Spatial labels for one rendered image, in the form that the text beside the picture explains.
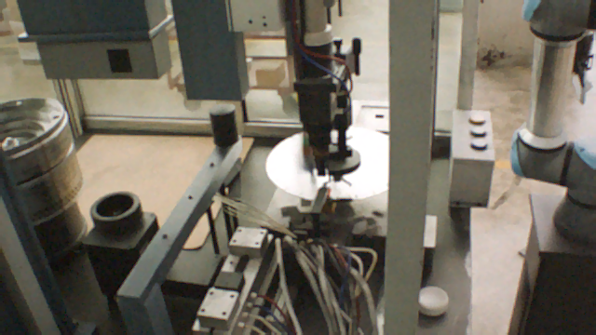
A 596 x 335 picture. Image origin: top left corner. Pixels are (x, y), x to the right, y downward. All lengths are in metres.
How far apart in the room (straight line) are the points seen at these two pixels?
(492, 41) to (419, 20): 3.93
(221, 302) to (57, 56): 0.61
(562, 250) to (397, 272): 0.87
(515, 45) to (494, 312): 2.59
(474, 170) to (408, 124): 0.97
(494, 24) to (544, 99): 3.06
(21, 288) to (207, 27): 0.56
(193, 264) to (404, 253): 0.74
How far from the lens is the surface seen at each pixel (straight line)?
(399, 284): 0.65
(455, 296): 1.29
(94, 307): 1.38
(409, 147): 0.54
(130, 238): 1.23
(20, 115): 1.59
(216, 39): 1.00
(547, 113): 1.36
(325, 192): 1.18
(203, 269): 1.27
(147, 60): 1.15
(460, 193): 1.53
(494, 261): 2.55
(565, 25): 1.24
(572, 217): 1.50
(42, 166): 1.38
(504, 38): 4.44
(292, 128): 1.85
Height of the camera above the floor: 1.65
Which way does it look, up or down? 32 degrees down
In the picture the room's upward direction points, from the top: 5 degrees counter-clockwise
